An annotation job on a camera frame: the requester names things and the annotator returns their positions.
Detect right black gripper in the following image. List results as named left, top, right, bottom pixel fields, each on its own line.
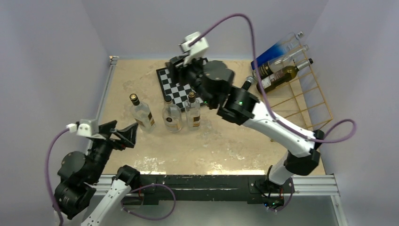
left=165, top=51, right=215, bottom=108

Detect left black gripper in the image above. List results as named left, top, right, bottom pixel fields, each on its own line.
left=88, top=119, right=137, bottom=181

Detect clear square bottle gold label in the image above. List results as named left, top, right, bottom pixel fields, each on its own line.
left=129, top=94, right=156, bottom=133

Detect clear square bottle black cap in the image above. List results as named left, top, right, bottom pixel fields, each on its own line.
left=184, top=91, right=200, bottom=130

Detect round clear bottle blue seal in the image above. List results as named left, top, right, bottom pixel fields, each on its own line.
left=162, top=96, right=183, bottom=133

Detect dark green wine bottle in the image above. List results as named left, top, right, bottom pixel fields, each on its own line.
left=256, top=58, right=313, bottom=93

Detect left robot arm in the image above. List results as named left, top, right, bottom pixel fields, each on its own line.
left=53, top=120, right=138, bottom=226

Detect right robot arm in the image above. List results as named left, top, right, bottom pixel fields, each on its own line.
left=165, top=55, right=324, bottom=192

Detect clear bottle black label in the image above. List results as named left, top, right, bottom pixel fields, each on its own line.
left=258, top=45, right=309, bottom=79

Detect blue clear tall bottle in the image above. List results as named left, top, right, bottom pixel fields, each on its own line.
left=256, top=31, right=305, bottom=66

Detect black white chessboard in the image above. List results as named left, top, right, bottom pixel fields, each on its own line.
left=156, top=57, right=226, bottom=115

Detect black glitter tube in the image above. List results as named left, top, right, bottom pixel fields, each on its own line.
left=241, top=76, right=255, bottom=90

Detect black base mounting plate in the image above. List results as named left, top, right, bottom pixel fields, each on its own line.
left=131, top=175, right=294, bottom=205

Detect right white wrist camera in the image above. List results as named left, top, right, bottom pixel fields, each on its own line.
left=179, top=32, right=209, bottom=66

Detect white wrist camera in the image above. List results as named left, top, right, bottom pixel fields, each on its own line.
left=179, top=32, right=209, bottom=66
left=66, top=119, right=105, bottom=140

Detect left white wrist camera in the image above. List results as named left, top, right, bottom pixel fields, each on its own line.
left=66, top=119, right=105, bottom=140

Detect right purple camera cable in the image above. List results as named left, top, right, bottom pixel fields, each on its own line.
left=188, top=13, right=357, bottom=144

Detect purple camera cable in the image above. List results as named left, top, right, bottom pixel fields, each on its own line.
left=188, top=13, right=357, bottom=144
left=44, top=128, right=72, bottom=226

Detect aluminium frame rail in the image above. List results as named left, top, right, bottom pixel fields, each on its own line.
left=64, top=56, right=120, bottom=200

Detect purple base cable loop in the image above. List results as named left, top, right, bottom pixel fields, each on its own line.
left=120, top=183, right=176, bottom=220

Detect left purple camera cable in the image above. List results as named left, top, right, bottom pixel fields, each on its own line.
left=44, top=128, right=72, bottom=226

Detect gold wire wine rack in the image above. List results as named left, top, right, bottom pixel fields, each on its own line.
left=266, top=51, right=333, bottom=130

